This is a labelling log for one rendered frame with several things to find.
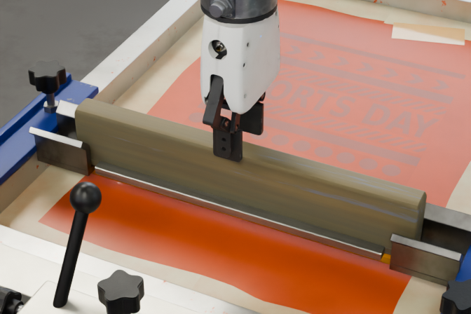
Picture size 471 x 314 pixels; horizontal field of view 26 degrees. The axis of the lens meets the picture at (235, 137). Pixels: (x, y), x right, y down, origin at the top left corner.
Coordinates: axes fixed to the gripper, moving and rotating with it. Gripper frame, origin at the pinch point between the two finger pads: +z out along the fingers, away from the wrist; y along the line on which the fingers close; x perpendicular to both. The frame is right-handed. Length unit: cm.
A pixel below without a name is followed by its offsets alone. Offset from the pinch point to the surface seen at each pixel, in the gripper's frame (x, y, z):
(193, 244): 2.8, -5.8, 12.7
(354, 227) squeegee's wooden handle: -14.0, -1.4, 7.3
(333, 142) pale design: -4.3, 18.8, 12.7
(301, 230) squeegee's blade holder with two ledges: -8.6, -2.6, 8.7
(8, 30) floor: 159, 158, 108
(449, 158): -18.4, 21.9, 12.7
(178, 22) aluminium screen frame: 25.2, 33.1, 9.8
